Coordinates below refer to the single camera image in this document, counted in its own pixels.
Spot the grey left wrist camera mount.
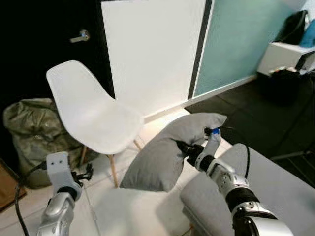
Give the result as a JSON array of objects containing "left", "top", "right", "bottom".
[{"left": 46, "top": 151, "right": 82, "bottom": 197}]

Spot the white cabinet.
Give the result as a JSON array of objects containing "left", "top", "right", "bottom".
[{"left": 257, "top": 42, "right": 315, "bottom": 77}]

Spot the grey fabric pillow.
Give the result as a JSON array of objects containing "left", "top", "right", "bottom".
[{"left": 120, "top": 113, "right": 228, "bottom": 192}]

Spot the black door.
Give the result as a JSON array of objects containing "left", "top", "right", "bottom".
[{"left": 0, "top": 0, "right": 115, "bottom": 173}]

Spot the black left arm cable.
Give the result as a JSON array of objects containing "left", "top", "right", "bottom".
[{"left": 14, "top": 162, "right": 47, "bottom": 236}]

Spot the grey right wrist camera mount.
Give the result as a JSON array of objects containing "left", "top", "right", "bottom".
[{"left": 203, "top": 129, "right": 223, "bottom": 159}]

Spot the camouflage green bag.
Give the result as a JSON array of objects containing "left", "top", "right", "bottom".
[{"left": 2, "top": 98, "right": 87, "bottom": 189}]

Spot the black backpack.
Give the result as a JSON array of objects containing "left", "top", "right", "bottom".
[{"left": 274, "top": 10, "right": 310, "bottom": 45}]

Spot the teal glass panel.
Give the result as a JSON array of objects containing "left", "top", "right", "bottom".
[{"left": 193, "top": 0, "right": 296, "bottom": 97}]

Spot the black metal rack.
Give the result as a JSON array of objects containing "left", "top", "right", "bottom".
[{"left": 270, "top": 147, "right": 315, "bottom": 165}]

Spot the brown wooden board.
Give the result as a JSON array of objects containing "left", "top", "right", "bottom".
[{"left": 0, "top": 157, "right": 28, "bottom": 212}]

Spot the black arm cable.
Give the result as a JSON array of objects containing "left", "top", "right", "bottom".
[
  {"left": 14, "top": 162, "right": 47, "bottom": 236},
  {"left": 212, "top": 125, "right": 252, "bottom": 180}
]

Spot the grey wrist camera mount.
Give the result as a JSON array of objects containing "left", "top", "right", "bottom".
[
  {"left": 46, "top": 151, "right": 82, "bottom": 197},
  {"left": 203, "top": 129, "right": 223, "bottom": 159}
]

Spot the black waste bin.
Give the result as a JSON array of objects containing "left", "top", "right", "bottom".
[{"left": 259, "top": 69, "right": 302, "bottom": 106}]

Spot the blue bag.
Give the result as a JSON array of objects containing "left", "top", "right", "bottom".
[{"left": 299, "top": 20, "right": 315, "bottom": 48}]

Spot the white plastic shell chair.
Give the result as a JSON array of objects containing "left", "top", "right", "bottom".
[{"left": 46, "top": 60, "right": 145, "bottom": 188}]

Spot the silver door handle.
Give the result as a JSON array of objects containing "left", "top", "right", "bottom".
[{"left": 69, "top": 29, "right": 91, "bottom": 44}]

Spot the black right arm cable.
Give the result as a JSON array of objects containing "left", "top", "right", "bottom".
[{"left": 212, "top": 125, "right": 252, "bottom": 180}]

